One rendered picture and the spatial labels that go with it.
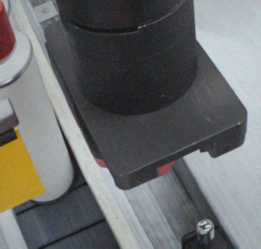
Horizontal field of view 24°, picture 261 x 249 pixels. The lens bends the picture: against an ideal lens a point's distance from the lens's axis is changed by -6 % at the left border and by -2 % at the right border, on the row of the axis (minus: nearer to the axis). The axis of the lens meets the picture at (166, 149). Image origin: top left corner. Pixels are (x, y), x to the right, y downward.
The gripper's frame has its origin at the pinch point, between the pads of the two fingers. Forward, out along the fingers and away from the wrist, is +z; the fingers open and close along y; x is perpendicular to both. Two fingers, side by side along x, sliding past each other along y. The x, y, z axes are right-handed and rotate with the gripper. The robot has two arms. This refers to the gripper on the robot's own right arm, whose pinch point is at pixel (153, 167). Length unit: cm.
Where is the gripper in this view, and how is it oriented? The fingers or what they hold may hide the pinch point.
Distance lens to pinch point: 37.1
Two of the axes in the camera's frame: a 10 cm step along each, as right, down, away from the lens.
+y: -4.4, -7.4, 5.1
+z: 0.7, 5.3, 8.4
